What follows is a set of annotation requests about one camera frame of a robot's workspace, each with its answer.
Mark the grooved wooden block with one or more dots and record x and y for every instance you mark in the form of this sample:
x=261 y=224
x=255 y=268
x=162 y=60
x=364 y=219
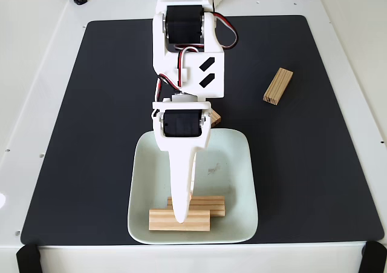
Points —
x=215 y=118
x=278 y=86
x=211 y=205
x=198 y=221

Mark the black table mat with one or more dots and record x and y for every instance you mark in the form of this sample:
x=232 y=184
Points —
x=90 y=149

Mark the pale green square plate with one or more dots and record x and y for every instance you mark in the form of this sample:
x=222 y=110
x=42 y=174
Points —
x=229 y=164

